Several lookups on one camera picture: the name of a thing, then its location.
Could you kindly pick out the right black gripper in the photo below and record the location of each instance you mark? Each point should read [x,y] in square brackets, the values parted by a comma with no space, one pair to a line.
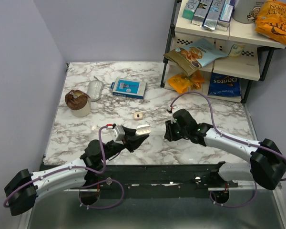
[169,134]

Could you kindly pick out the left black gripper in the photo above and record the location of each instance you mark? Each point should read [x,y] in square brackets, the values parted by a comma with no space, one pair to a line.
[132,141]

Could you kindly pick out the white earbud charging case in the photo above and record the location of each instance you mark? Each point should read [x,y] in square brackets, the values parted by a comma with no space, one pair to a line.
[143,130]

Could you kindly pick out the beige earbud charging case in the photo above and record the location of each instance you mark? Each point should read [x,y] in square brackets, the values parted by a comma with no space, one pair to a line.
[138,116]

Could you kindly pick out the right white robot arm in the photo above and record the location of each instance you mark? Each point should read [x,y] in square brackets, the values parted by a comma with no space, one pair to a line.
[265,163]

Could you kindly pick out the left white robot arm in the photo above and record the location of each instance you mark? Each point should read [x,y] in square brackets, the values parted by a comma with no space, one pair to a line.
[26,188]

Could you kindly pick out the orange snack bag lower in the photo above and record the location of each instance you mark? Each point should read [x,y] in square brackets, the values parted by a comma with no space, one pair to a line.
[183,83]

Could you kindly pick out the blue Harry's razor box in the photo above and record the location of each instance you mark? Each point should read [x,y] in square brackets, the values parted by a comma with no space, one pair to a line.
[129,88]

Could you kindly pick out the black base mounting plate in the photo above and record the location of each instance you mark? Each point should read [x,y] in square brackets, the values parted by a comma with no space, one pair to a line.
[160,181]

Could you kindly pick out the blue Doritos bag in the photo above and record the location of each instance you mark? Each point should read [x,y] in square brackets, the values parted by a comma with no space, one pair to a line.
[224,85]

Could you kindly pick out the gold blue snack bag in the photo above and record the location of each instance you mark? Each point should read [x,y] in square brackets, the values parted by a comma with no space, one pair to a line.
[194,56]

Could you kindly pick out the teal toothpaste box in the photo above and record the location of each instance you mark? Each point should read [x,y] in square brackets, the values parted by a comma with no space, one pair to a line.
[190,9]

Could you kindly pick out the orange kettle chips bag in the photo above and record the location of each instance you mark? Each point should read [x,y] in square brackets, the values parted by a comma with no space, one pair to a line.
[271,21]

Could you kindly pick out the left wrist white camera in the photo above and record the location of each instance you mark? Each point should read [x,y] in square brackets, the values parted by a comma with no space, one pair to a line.
[117,132]

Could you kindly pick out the black frame shelf rack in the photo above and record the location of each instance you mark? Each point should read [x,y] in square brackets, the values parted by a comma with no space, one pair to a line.
[253,62]

